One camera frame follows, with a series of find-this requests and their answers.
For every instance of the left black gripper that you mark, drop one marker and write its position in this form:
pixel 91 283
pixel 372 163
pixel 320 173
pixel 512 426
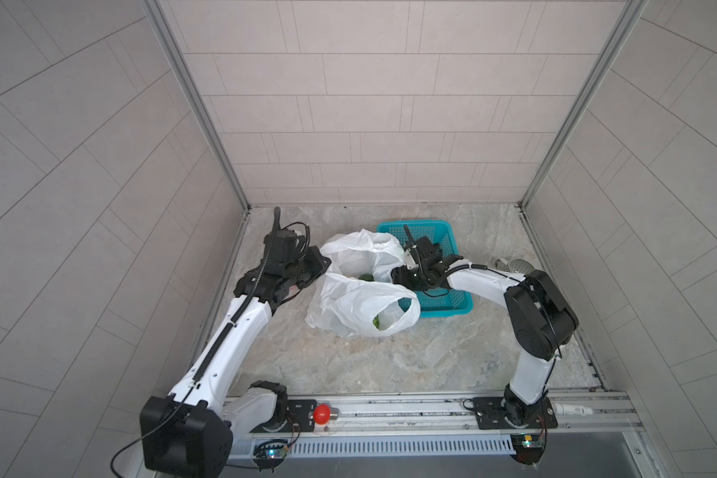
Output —
pixel 317 268

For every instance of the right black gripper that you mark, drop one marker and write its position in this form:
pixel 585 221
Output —
pixel 399 275

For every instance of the white plastic bag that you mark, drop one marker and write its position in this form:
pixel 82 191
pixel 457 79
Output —
pixel 348 306

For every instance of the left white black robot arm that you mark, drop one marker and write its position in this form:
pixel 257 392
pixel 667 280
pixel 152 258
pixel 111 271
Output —
pixel 190 432

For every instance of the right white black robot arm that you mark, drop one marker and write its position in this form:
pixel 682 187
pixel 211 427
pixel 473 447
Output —
pixel 542 319

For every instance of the teal plastic basket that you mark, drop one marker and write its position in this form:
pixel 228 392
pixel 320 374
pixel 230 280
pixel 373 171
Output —
pixel 438 303

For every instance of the red emergency stop button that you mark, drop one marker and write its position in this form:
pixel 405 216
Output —
pixel 323 414

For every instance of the white vent grille strip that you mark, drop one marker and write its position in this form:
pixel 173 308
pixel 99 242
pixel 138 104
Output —
pixel 322 447

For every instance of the left green circuit board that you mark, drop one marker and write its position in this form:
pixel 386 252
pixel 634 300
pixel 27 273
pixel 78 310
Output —
pixel 270 454

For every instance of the green circuit board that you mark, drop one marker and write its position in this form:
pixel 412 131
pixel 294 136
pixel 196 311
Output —
pixel 270 454
pixel 529 448

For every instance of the right green circuit board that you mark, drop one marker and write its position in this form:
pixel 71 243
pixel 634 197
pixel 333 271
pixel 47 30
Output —
pixel 529 448

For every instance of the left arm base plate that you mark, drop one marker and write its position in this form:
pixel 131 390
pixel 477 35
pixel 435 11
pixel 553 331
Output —
pixel 299 412

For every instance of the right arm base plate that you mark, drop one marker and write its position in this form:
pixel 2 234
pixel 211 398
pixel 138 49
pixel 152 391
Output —
pixel 491 414

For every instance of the aluminium mounting rail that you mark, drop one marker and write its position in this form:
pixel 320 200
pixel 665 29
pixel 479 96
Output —
pixel 449 413

